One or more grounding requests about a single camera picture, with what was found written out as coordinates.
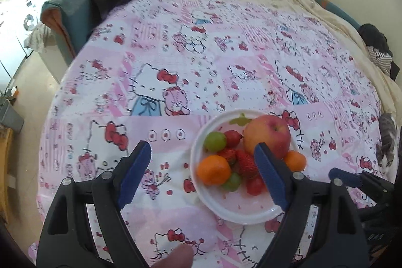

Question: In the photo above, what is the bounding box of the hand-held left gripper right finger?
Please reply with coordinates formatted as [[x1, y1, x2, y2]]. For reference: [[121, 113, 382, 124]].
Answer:
[[254, 142, 371, 268]]

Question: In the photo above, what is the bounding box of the teal armchair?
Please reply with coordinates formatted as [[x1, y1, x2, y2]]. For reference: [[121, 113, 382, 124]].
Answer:
[[41, 0, 106, 68]]

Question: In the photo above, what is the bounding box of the patterned cloth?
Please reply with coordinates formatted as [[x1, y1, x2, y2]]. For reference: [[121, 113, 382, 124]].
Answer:
[[24, 22, 53, 52]]

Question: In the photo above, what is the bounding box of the green grape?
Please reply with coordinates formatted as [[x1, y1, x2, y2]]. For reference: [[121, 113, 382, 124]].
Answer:
[[203, 131, 227, 152], [222, 172, 242, 192]]

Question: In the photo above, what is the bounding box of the white washing machine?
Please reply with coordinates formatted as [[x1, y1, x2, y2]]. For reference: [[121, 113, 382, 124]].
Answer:
[[18, 0, 44, 37]]

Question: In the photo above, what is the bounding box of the dark clothing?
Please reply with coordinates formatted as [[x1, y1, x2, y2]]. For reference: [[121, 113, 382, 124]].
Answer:
[[358, 24, 395, 80]]

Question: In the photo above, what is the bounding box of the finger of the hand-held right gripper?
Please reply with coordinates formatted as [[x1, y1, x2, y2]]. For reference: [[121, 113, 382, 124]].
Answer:
[[328, 168, 394, 209]]

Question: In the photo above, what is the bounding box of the red cherry tomato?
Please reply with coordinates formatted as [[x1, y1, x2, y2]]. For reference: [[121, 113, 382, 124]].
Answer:
[[245, 176, 266, 196], [224, 129, 243, 148]]

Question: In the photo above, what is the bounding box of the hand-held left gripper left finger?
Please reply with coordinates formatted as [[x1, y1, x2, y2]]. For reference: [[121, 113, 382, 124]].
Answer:
[[36, 141, 153, 268]]

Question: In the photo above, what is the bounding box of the person's left hand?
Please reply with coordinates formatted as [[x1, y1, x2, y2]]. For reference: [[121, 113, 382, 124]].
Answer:
[[150, 244, 194, 268]]

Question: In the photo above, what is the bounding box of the grey bin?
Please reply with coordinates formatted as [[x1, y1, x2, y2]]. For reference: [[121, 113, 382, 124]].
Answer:
[[0, 98, 25, 134]]

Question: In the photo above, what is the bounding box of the small red strawberry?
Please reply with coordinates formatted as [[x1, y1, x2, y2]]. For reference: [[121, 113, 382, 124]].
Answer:
[[217, 148, 238, 166]]

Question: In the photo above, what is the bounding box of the striped cloth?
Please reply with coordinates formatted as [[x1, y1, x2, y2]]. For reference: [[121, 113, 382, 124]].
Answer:
[[367, 46, 393, 75]]

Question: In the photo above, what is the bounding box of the large red strawberry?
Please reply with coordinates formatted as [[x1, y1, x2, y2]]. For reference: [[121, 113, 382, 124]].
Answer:
[[236, 149, 260, 178]]

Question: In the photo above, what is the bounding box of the pink white oval plate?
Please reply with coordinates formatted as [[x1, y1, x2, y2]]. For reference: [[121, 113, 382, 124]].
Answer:
[[190, 109, 303, 225]]

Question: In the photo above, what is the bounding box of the grey white cat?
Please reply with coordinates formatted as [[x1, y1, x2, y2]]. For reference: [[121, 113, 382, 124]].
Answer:
[[376, 113, 402, 176]]

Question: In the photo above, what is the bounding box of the wooden furniture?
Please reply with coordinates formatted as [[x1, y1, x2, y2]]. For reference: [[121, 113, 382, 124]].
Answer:
[[0, 127, 15, 225]]

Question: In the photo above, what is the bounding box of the red yellow apple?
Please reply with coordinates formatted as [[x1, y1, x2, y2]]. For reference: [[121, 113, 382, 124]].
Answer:
[[243, 115, 292, 164]]

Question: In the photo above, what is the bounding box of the pink cartoon printed bedsheet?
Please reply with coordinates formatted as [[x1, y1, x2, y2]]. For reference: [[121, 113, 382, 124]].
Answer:
[[28, 0, 386, 268]]

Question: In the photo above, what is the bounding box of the small orange tangerine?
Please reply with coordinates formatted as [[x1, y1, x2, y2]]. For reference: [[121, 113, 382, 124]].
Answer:
[[284, 150, 307, 171]]

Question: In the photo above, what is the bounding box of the large orange tangerine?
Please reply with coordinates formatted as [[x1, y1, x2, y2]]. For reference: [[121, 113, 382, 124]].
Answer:
[[197, 155, 232, 186]]

